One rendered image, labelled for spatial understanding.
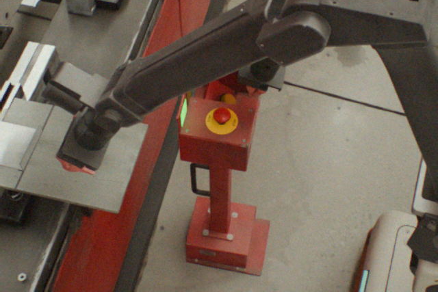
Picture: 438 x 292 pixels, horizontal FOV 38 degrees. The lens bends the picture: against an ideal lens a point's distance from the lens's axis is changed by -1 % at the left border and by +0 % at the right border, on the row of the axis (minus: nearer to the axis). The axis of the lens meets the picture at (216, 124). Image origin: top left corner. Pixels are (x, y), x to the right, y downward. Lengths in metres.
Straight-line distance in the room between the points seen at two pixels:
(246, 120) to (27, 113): 0.49
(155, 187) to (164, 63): 1.45
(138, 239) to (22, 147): 0.99
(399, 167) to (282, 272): 0.59
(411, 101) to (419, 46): 0.09
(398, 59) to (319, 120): 1.80
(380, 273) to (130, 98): 1.18
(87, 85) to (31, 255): 0.41
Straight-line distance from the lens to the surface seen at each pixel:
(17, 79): 1.31
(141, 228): 2.11
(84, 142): 1.00
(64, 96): 0.93
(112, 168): 1.11
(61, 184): 1.12
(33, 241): 1.22
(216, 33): 0.67
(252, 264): 2.09
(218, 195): 1.78
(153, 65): 0.77
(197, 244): 1.99
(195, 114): 1.43
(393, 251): 1.88
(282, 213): 2.18
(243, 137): 1.39
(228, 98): 1.52
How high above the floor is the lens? 1.96
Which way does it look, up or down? 57 degrees down
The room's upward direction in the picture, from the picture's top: straight up
